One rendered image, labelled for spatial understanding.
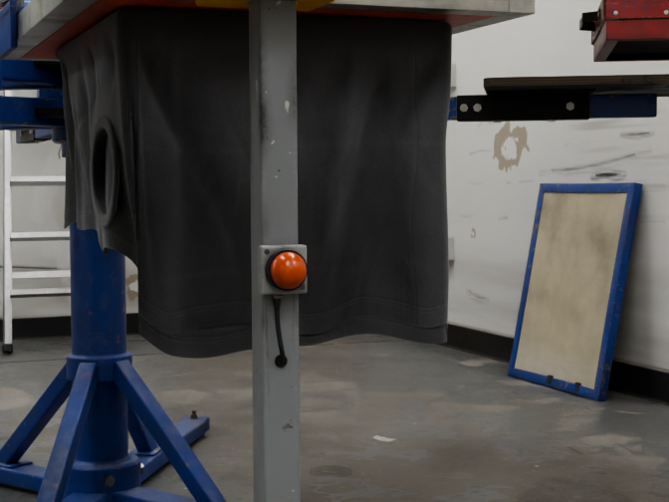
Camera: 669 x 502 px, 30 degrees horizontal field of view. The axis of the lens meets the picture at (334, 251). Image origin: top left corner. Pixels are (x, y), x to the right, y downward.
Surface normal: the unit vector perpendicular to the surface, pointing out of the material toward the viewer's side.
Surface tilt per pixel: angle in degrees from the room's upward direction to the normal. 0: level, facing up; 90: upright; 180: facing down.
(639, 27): 90
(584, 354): 78
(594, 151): 90
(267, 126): 90
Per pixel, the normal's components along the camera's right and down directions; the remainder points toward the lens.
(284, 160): 0.36, 0.04
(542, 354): -0.90, -0.19
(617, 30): -0.15, 0.05
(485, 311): -0.93, 0.03
